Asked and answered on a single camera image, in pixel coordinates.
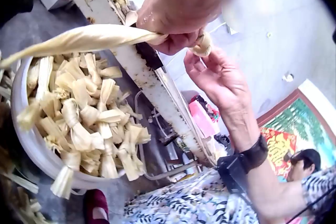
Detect person's right hand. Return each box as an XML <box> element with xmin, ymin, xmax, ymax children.
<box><xmin>184</xmin><ymin>49</ymin><xmax>261</xmax><ymax>154</ymax></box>

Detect white plastic basin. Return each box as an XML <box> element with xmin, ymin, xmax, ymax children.
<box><xmin>10</xmin><ymin>55</ymin><xmax>164</xmax><ymax>195</ymax></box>

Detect person's right fingers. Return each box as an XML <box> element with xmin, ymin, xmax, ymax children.
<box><xmin>207</xmin><ymin>49</ymin><xmax>231</xmax><ymax>63</ymax></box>

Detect loose tofu skin strips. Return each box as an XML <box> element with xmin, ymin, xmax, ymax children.
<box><xmin>0</xmin><ymin>51</ymin><xmax>49</xmax><ymax>224</ymax></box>

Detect black wrist band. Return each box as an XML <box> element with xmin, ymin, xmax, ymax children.
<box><xmin>216</xmin><ymin>134</ymin><xmax>270</xmax><ymax>201</ymax></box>

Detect colourful framed wall picture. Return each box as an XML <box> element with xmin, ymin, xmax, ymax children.
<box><xmin>257</xmin><ymin>89</ymin><xmax>336</xmax><ymax>183</ymax></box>

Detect long twisted tofu skin strip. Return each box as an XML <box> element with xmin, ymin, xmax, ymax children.
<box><xmin>0</xmin><ymin>24</ymin><xmax>213</xmax><ymax>68</ymax></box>

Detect black handled knife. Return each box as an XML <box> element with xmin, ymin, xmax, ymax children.
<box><xmin>135</xmin><ymin>42</ymin><xmax>219</xmax><ymax>167</ymax></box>

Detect person's right thumb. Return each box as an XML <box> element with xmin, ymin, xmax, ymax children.
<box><xmin>184</xmin><ymin>50</ymin><xmax>208</xmax><ymax>84</ymax></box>

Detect white cutting board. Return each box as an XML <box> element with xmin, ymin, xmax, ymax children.
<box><xmin>61</xmin><ymin>0</ymin><xmax>219</xmax><ymax>168</ymax></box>

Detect person's legs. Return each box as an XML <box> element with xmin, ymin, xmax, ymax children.
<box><xmin>83</xmin><ymin>189</ymin><xmax>110</xmax><ymax>224</ymax></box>

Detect person's body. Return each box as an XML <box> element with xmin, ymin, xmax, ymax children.
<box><xmin>123</xmin><ymin>165</ymin><xmax>336</xmax><ymax>224</ymax></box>

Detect person's left fingers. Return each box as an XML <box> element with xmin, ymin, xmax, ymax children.
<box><xmin>152</xmin><ymin>30</ymin><xmax>208</xmax><ymax>56</ymax></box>

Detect pink box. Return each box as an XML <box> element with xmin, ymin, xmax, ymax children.
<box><xmin>188</xmin><ymin>95</ymin><xmax>221</xmax><ymax>136</ymax></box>

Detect person's left hand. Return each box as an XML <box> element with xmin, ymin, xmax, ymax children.
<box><xmin>136</xmin><ymin>0</ymin><xmax>248</xmax><ymax>56</ymax></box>

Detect metal frame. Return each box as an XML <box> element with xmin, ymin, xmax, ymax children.
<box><xmin>133</xmin><ymin>90</ymin><xmax>201</xmax><ymax>181</ymax></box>

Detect pile of knotted tofu skins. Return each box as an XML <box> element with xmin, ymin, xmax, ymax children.
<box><xmin>16</xmin><ymin>53</ymin><xmax>152</xmax><ymax>200</ymax></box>

